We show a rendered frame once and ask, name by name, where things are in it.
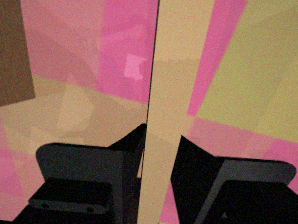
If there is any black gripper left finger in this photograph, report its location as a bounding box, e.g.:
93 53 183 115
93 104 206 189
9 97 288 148
36 123 146 224

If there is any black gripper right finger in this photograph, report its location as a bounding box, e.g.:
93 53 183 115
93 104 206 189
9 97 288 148
170 135 297 224

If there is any long tan wooden rail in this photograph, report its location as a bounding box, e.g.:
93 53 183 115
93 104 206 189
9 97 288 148
137 0 215 224

